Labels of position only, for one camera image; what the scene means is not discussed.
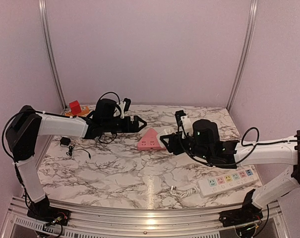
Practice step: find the red cube socket adapter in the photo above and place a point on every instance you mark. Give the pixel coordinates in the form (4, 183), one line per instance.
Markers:
(75, 107)

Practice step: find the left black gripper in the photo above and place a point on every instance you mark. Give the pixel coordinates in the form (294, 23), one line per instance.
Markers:
(128, 125)

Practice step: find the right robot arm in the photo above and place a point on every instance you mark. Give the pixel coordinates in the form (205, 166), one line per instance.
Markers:
(201, 142)

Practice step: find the aluminium frame post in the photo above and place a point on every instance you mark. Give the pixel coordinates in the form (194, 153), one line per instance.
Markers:
(244, 54)
(50, 52)

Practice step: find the black power adapter with cable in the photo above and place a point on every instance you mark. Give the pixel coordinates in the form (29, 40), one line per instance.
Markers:
(65, 142)

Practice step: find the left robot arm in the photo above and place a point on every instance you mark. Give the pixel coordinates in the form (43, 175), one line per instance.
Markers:
(24, 129)

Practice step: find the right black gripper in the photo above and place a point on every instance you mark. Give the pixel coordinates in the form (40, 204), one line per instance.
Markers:
(174, 143)

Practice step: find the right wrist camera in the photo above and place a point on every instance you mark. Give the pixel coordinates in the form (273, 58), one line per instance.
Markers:
(184, 124)

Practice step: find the white multicolour power strip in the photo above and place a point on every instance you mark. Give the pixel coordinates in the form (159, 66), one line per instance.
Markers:
(223, 183)

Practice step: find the white cube socket adapter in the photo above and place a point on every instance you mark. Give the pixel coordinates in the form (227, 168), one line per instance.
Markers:
(166, 131)

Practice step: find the aluminium front rail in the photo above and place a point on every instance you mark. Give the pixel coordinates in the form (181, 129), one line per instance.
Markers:
(102, 222)

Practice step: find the right aluminium frame post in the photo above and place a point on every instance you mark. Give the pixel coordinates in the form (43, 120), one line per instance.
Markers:
(244, 54)

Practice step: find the orange power strip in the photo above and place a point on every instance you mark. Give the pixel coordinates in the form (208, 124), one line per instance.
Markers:
(85, 111)

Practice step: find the pink triangular power strip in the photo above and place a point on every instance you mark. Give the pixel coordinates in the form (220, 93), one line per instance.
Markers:
(149, 141)

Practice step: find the left aluminium frame post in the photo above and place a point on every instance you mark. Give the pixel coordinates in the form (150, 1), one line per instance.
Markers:
(50, 52)

